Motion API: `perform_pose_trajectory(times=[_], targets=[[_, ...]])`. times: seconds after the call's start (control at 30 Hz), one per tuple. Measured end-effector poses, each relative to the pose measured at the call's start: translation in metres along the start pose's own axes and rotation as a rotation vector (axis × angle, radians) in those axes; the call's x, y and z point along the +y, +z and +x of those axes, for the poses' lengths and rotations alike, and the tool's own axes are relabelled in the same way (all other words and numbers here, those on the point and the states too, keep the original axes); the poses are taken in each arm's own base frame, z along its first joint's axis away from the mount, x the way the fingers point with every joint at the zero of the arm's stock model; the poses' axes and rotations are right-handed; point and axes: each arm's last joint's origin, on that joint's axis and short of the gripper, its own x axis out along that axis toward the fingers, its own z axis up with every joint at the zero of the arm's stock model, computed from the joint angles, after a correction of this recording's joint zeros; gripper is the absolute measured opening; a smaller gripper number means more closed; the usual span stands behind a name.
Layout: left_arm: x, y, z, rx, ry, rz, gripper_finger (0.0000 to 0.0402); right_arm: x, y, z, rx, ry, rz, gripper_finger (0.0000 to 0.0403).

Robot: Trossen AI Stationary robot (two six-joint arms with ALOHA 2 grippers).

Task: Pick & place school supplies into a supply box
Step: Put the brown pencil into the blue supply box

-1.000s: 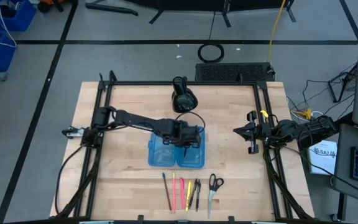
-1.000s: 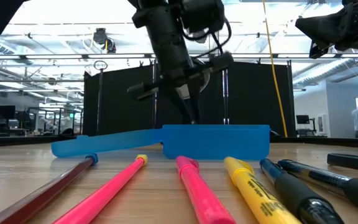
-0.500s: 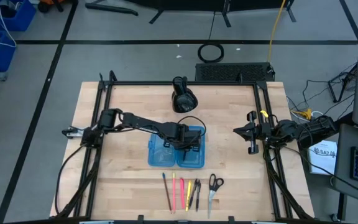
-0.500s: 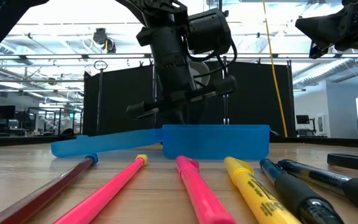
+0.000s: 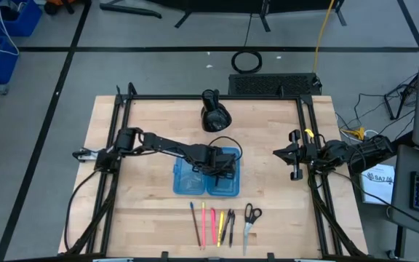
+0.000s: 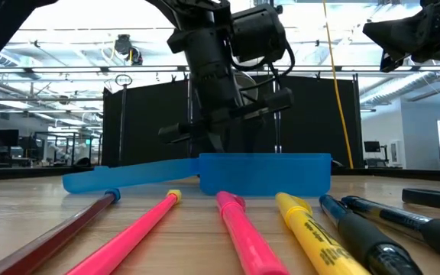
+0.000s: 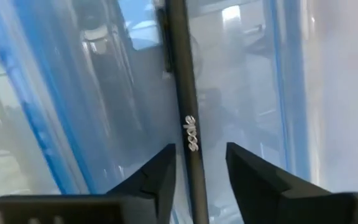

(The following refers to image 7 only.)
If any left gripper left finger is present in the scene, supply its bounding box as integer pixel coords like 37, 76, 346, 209
0, 143, 177, 224

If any blue transparent supply box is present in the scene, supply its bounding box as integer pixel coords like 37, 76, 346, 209
0, 0, 358, 224

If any black pen with scale print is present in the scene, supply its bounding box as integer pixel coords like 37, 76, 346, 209
155, 0, 211, 224

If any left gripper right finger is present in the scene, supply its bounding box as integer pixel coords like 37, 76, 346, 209
226, 142, 358, 224

